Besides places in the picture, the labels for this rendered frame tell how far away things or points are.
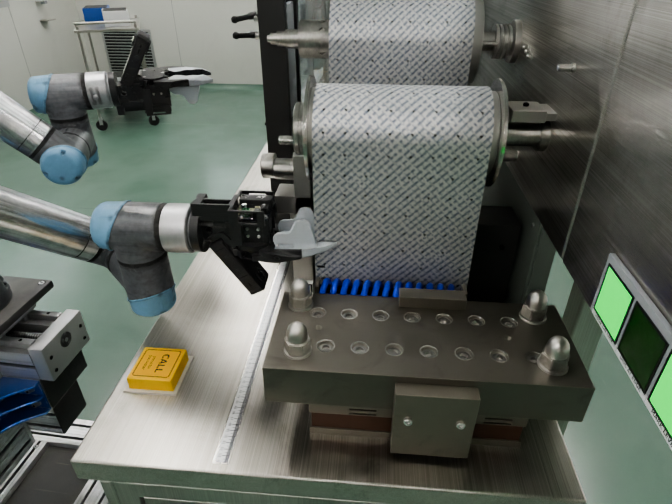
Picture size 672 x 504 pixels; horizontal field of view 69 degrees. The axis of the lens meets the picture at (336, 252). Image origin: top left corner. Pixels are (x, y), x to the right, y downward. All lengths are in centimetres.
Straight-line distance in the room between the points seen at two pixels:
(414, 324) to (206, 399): 33
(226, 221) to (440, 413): 39
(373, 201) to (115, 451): 49
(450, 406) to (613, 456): 145
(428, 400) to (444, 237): 24
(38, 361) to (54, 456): 59
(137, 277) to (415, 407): 46
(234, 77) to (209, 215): 588
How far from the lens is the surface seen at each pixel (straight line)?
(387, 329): 67
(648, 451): 211
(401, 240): 72
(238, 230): 71
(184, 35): 668
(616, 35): 61
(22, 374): 127
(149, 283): 82
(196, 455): 72
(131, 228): 77
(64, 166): 107
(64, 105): 118
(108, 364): 229
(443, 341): 67
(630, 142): 54
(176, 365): 81
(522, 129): 73
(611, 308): 53
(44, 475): 172
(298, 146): 70
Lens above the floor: 147
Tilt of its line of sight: 32 degrees down
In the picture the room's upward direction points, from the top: straight up
